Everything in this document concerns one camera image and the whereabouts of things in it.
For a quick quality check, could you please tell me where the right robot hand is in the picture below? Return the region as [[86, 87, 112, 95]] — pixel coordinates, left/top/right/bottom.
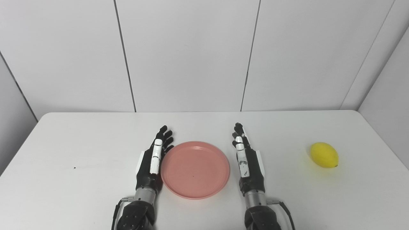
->
[[232, 122, 266, 196]]

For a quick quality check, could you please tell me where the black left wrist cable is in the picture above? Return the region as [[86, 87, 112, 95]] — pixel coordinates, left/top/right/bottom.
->
[[111, 197, 134, 230]]

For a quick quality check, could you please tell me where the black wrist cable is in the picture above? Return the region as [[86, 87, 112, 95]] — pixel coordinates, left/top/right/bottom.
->
[[111, 197, 134, 230], [266, 200, 296, 230]]

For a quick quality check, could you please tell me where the yellow lemon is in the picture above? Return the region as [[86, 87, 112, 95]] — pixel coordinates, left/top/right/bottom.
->
[[310, 142, 339, 169]]

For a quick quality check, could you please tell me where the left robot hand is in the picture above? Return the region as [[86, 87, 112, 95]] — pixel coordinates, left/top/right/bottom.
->
[[135, 125, 174, 193]]

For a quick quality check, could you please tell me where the pink plate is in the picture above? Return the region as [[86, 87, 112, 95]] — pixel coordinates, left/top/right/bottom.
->
[[160, 141, 230, 200]]

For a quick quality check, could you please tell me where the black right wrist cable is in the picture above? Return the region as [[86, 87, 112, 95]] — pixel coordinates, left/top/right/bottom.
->
[[266, 200, 296, 230]]

